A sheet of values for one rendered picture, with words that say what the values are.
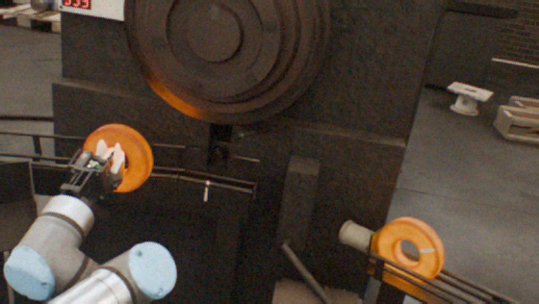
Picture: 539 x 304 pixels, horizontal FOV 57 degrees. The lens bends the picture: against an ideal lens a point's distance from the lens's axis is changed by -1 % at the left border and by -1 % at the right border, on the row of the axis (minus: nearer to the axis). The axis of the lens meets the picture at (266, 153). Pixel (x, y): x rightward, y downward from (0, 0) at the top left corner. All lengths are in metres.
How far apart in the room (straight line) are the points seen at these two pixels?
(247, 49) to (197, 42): 0.11
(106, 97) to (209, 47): 0.43
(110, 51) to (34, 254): 0.70
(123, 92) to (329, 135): 0.56
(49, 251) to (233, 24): 0.55
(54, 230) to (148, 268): 0.20
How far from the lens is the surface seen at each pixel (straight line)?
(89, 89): 1.44
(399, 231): 1.20
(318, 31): 1.13
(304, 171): 1.24
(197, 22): 1.08
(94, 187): 1.04
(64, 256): 0.92
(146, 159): 1.12
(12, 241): 1.30
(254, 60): 1.09
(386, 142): 1.32
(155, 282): 0.82
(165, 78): 1.21
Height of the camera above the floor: 1.35
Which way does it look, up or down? 25 degrees down
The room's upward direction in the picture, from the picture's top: 9 degrees clockwise
